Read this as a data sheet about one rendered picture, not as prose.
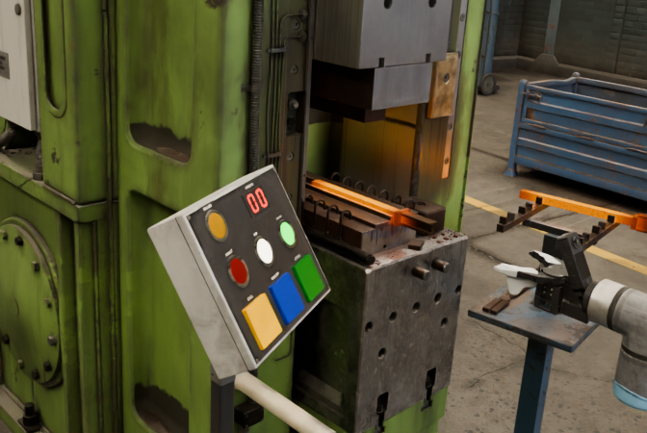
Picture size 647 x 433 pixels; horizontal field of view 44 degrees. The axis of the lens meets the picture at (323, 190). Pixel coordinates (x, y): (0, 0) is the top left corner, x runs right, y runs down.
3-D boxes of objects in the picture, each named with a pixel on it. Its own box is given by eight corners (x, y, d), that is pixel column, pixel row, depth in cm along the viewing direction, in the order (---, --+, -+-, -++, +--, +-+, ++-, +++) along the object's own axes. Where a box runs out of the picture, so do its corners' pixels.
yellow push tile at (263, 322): (284, 330, 138) (265, 292, 137) (264, 349, 131) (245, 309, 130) (275, 333, 139) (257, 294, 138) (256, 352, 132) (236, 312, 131)
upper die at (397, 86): (428, 102, 189) (432, 62, 186) (372, 111, 175) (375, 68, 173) (310, 73, 217) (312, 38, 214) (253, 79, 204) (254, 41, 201)
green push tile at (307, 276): (325, 287, 155) (310, 252, 154) (310, 302, 149) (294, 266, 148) (318, 289, 156) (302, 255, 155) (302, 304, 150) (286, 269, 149)
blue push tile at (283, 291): (306, 307, 147) (288, 271, 146) (289, 324, 140) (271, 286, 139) (298, 310, 147) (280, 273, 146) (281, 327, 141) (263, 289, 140)
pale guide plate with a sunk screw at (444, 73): (452, 114, 217) (459, 53, 212) (431, 118, 211) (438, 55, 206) (446, 114, 218) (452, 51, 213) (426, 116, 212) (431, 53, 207)
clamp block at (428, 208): (445, 230, 208) (448, 207, 206) (424, 237, 202) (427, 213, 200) (410, 216, 216) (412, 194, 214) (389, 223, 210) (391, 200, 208)
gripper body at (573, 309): (530, 305, 164) (582, 327, 156) (535, 267, 161) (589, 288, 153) (550, 295, 169) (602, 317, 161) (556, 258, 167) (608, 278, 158)
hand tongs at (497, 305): (560, 250, 264) (561, 247, 264) (573, 254, 262) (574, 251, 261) (481, 311, 218) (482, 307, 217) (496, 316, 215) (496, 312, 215)
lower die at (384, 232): (415, 240, 200) (418, 208, 197) (360, 258, 186) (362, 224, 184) (303, 195, 228) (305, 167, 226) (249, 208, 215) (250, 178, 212)
